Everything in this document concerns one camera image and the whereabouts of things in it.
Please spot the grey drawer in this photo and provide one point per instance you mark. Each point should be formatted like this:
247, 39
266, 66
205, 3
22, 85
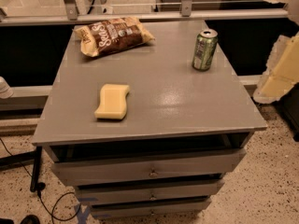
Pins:
156, 192
83, 173
148, 208

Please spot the middle grey drawer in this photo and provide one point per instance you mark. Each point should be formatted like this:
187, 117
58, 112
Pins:
156, 192

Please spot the green soda can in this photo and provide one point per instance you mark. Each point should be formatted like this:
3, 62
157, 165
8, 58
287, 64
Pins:
205, 46

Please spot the grey metal rail frame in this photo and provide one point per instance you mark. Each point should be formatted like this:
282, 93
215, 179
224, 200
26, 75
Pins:
46, 12

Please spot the top grey drawer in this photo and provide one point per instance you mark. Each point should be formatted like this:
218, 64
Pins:
83, 173

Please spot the yellow sponge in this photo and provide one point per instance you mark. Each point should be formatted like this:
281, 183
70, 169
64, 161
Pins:
112, 102

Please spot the black metal stand leg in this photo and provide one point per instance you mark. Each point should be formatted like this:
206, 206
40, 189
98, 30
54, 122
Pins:
34, 156

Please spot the brown chip bag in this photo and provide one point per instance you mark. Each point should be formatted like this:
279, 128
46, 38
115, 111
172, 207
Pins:
112, 36

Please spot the grey drawer cabinet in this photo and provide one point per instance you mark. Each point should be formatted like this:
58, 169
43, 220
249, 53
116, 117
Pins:
171, 107

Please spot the bottom grey drawer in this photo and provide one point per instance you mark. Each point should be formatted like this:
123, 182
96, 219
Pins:
148, 208

